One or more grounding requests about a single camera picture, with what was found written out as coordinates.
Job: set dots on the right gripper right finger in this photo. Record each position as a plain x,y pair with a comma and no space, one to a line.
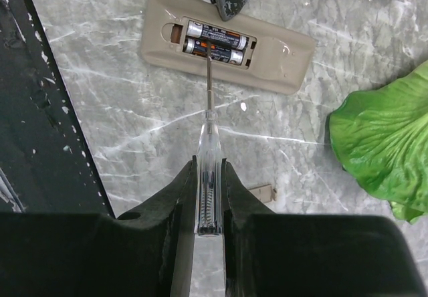
271,254

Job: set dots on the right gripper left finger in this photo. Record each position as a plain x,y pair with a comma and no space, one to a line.
147,251

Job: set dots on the beige battery cover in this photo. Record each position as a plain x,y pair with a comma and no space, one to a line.
265,193

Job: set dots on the white universal AC remote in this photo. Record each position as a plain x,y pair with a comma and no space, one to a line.
177,34

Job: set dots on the clear handled screwdriver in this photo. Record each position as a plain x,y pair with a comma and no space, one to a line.
209,165

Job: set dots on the black batteries in remote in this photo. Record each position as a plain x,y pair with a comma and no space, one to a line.
226,46

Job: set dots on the green napa cabbage half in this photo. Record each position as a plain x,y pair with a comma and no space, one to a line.
380,138

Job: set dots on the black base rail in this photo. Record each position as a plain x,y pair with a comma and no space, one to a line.
46,165

